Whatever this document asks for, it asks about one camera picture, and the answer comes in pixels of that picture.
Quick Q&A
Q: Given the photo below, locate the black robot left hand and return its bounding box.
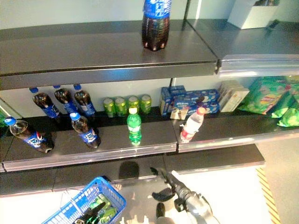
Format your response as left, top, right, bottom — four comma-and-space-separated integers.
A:
76, 202, 107, 224

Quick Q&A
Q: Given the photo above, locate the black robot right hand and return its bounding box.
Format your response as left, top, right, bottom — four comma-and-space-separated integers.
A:
149, 166, 187, 203

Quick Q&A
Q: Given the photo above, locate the metal wire basket handle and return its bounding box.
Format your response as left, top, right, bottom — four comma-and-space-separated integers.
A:
59, 189, 81, 210

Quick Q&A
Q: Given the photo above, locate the blue plastic shopping basket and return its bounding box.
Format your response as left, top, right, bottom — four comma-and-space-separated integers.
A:
42, 176, 128, 224

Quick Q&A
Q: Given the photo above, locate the green drink can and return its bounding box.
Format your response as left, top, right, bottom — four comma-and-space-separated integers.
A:
102, 97, 117, 118
127, 95, 142, 110
114, 96, 128, 117
139, 94, 153, 115

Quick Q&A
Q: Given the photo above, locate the silver robot right leg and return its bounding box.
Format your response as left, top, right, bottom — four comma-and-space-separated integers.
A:
155, 202, 172, 224

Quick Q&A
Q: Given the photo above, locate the water bottle red label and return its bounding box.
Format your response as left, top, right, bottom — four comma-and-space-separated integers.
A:
179, 106, 206, 143

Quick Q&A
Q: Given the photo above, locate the dark metal shelf board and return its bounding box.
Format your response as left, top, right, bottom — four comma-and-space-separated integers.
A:
0, 112, 180, 173
185, 18, 299, 78
0, 20, 222, 91
172, 109, 299, 154

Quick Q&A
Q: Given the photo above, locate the long blue cookie box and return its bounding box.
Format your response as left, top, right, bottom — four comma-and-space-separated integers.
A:
174, 89, 221, 103
174, 101, 221, 115

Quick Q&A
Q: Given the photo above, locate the small cola bottle blue label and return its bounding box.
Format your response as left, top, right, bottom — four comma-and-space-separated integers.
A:
53, 84, 78, 115
73, 83, 97, 117
29, 86, 62, 123
4, 116, 56, 154
69, 112, 101, 149

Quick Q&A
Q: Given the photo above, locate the yellow black hazard tape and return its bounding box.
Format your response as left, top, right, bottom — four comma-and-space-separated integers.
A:
256, 167, 282, 224

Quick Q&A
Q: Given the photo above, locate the white carton box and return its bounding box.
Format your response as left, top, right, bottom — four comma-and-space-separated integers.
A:
218, 80, 250, 113

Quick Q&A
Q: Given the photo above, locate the green chip bag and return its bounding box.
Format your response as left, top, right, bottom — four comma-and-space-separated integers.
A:
238, 76, 292, 115
280, 76, 299, 94
272, 102, 299, 128

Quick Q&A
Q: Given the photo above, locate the large cola bottle blue label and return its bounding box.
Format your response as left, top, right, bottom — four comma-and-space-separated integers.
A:
141, 0, 173, 51

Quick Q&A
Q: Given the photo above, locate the black shelf upright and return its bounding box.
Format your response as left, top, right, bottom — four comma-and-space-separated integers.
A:
183, 0, 192, 22

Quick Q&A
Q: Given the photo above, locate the white open box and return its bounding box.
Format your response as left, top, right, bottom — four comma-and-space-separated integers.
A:
227, 0, 281, 30

